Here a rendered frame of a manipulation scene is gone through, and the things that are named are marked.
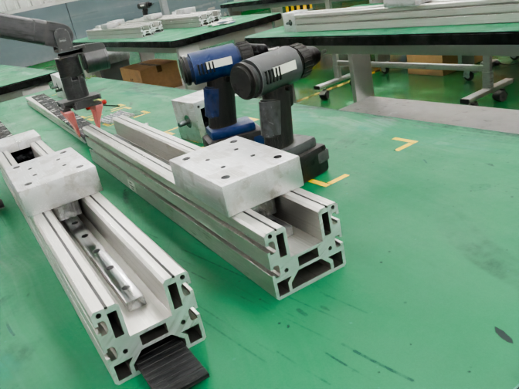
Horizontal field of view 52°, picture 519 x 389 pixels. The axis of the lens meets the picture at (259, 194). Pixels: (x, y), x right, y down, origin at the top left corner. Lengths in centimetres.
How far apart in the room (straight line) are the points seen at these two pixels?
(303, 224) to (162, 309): 20
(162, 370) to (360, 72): 310
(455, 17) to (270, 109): 146
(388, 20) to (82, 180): 182
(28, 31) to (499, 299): 118
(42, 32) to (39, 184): 67
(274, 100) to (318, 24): 189
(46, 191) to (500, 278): 59
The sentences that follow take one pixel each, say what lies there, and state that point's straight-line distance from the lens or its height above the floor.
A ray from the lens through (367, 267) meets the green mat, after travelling 65.
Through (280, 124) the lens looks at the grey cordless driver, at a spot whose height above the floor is 89.
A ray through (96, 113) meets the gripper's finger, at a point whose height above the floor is 86.
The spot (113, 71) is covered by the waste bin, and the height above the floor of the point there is 36.
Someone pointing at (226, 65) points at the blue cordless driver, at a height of 96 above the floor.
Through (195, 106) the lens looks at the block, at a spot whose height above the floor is 87.
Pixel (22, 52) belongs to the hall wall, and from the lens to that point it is 1254.
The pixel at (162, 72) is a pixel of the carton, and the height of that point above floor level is 38.
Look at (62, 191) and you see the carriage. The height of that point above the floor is 89.
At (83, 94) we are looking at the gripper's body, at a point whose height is 91.
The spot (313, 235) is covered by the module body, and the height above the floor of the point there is 83.
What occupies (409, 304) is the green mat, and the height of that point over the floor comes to 78.
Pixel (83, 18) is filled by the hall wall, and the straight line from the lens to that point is 1290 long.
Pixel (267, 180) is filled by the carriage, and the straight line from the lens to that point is 64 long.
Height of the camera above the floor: 112
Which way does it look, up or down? 23 degrees down
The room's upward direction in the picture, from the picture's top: 12 degrees counter-clockwise
